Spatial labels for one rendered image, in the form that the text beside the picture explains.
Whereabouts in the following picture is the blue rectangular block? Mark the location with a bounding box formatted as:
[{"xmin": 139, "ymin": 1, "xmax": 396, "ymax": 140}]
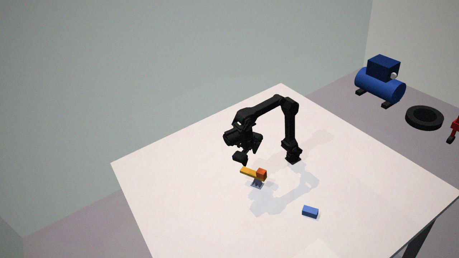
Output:
[{"xmin": 302, "ymin": 205, "xmax": 319, "ymax": 219}]

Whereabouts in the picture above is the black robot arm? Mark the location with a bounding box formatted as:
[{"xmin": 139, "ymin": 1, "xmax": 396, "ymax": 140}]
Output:
[{"xmin": 223, "ymin": 94, "xmax": 303, "ymax": 165}]

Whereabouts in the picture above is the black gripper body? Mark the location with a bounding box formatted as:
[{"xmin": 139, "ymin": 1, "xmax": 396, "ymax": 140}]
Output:
[{"xmin": 232, "ymin": 132, "xmax": 263, "ymax": 164}]

